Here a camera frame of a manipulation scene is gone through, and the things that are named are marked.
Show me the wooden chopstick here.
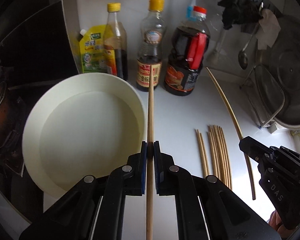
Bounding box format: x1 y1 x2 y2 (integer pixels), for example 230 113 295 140
199 132 210 177
146 66 154 240
205 67 256 200
195 129 209 178

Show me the person right hand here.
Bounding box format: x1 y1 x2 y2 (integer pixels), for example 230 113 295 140
268 210 285 234

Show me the wooden chopstick bundle five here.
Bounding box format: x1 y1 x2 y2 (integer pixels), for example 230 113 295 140
218 126 232 190

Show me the wooden chopstick bundle four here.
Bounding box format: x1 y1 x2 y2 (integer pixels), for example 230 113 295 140
217 126 228 187

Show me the wooden chopstick bundle three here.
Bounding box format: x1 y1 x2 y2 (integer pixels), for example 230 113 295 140
212 125 228 185

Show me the wooden chopstick bundle two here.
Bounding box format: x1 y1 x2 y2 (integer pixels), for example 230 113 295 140
208 126 223 180

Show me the wooden chopstick bundle one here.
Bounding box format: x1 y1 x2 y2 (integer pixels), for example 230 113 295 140
208 130 219 178

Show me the white round paper container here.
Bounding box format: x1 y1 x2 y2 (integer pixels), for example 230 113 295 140
22 73 146 198

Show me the large steel pot lid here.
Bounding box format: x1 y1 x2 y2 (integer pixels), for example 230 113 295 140
265 15 300 129

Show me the metal ladle spoon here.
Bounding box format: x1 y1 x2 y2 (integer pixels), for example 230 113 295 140
238 23 260 70

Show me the yellow seasoning pouch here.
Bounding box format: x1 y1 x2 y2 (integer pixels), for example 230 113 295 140
79 25 107 73

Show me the large dark soy sauce jug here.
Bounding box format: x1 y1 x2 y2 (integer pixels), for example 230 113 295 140
164 6 210 96

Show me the brown pot with lid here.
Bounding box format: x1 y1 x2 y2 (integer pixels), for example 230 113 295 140
0 82 23 175

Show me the yellow cap vinegar bottle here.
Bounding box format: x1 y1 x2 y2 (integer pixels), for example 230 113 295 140
103 3 128 81

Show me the black cloth on rack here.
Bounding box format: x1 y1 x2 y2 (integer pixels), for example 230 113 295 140
218 0 263 30

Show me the clear soy sauce bottle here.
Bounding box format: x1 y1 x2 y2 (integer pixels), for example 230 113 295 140
136 0 167 92

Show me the metal wire rack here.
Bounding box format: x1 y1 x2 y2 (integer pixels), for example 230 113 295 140
239 64 286 129

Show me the white plastic utensil handle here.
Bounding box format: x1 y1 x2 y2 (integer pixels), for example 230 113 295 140
207 28 227 64

